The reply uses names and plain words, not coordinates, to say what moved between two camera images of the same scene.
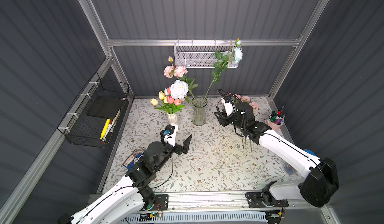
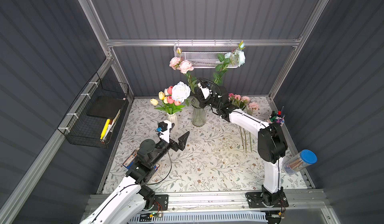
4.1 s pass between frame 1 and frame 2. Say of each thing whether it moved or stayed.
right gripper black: moved
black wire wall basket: stayed
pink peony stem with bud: moved
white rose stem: stayed
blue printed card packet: stayed
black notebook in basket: stayed
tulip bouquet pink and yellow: stayed
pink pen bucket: stayed
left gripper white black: moved
